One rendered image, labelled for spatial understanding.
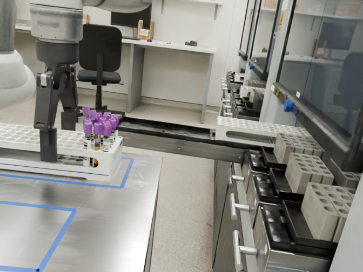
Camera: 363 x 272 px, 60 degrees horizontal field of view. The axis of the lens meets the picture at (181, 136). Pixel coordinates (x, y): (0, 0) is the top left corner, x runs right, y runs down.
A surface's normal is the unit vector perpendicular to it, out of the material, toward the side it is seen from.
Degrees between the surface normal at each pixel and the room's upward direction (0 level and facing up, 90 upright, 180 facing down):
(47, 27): 90
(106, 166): 90
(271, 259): 90
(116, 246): 0
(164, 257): 0
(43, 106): 74
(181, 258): 0
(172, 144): 90
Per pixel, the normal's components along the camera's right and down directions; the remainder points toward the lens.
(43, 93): 0.02, 0.05
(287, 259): -0.11, 0.32
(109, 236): 0.11, -0.94
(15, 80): 0.84, 0.37
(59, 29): 0.44, 0.34
